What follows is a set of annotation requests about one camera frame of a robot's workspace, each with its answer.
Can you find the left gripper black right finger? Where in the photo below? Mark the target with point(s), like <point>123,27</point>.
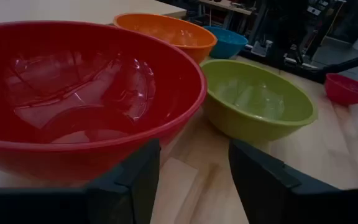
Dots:
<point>259,186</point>

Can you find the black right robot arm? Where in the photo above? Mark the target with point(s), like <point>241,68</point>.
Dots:
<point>353,62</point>

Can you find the largest red plastic bowl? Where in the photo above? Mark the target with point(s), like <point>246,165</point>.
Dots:
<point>73,93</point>

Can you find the blue plastic bowl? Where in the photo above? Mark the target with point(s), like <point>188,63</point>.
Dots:
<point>228,43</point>

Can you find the black tripod stand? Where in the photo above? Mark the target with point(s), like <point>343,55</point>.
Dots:
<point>287,28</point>

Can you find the smallest pink-red plastic bowl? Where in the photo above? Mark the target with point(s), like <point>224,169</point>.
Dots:
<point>346,90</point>

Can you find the orange plastic bowl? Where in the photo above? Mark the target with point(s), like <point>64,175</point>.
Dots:
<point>172,31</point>

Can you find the white shelf board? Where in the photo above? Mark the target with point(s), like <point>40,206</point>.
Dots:
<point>73,9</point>

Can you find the wooden background table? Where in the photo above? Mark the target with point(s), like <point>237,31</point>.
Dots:
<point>228,5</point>

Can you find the green plastic bowl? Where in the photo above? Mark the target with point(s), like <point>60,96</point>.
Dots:
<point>259,102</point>

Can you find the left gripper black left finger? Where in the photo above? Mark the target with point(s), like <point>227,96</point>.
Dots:
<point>135,186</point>

